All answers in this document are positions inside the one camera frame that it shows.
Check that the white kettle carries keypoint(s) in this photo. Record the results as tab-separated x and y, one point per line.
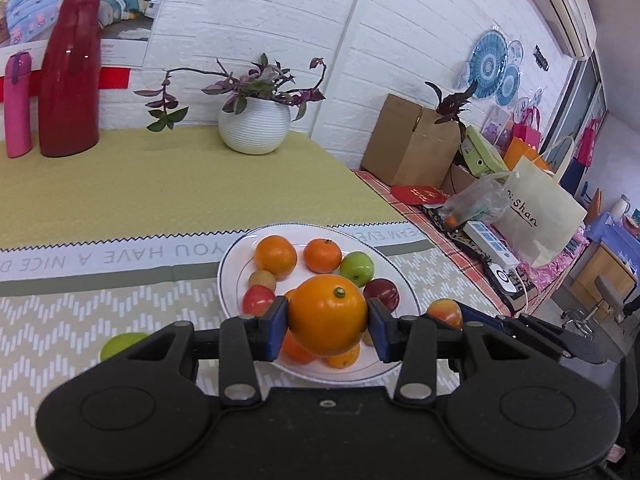
620	207

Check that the pink gift bag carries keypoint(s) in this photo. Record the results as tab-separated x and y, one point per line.
530	132

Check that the red envelope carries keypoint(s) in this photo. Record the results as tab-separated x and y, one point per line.
417	194

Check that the oval green fruit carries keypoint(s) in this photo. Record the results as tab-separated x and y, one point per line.
122	345

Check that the pink bottle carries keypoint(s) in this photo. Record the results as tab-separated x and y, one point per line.
17	110

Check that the purple picture card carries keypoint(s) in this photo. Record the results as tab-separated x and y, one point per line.
495	127

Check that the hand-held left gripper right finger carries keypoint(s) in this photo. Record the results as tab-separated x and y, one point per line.
380	332

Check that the red apple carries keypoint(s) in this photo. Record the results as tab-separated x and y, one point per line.
257	300

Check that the white power strip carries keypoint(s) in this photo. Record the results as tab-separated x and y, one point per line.
490	245

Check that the yellow orange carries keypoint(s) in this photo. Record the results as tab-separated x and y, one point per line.
345	359

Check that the red tomato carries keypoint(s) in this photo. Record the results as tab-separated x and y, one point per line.
445	312

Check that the beige chevron table mat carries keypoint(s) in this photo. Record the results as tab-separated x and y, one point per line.
125	300

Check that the wall calendar poster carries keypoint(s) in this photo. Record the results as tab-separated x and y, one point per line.
125	10

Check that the white air conditioner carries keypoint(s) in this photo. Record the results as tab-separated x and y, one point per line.
565	5

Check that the large cardboard box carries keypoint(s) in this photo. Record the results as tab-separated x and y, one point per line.
405	145

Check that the clear plastic bag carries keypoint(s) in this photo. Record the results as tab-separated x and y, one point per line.
480	195

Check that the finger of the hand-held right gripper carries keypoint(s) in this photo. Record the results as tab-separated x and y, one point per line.
477	315

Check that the orange paper bag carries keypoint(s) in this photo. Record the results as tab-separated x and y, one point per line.
520	152

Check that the dark red plum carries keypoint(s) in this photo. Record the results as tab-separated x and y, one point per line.
381	294

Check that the beige tote bag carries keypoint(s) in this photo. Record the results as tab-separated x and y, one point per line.
540	220

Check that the white plate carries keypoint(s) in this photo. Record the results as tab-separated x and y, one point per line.
240	260

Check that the red and blue bag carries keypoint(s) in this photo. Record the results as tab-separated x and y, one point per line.
590	137

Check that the small blue round wall decoration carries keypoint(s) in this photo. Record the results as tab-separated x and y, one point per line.
515	52

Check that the grey office chair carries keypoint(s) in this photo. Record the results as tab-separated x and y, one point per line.
607	292

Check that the large blue round wall decoration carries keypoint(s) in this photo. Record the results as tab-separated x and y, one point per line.
487	62

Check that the wooden cabinet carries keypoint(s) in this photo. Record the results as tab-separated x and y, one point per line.
600	270

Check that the blue cloth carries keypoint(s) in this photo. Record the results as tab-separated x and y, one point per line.
617	245

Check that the tan longan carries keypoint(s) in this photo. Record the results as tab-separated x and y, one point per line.
262	280
367	338

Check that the pink floral cloth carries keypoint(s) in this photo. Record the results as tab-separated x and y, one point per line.
550	270

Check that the red thermos jug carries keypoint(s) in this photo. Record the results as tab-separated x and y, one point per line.
70	85

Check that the red plaid cloth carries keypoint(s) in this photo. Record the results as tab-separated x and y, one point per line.
465	265

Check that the medium blue round wall decoration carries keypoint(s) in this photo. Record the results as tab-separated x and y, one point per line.
510	87

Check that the olive green table mat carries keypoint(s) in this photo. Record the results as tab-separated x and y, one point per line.
150	185

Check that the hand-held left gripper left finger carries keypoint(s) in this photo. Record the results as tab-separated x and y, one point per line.
275	327

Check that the potted plant white ribbed pot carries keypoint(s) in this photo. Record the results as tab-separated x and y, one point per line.
255	127

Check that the black wall sign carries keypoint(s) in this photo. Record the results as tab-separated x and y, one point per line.
541	57

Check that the round green fruit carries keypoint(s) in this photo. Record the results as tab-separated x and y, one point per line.
356	267

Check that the dark purple plant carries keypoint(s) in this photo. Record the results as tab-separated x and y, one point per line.
452	105

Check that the small cardboard box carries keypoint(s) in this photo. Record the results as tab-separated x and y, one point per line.
457	180

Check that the green box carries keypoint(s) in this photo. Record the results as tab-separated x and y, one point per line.
482	152

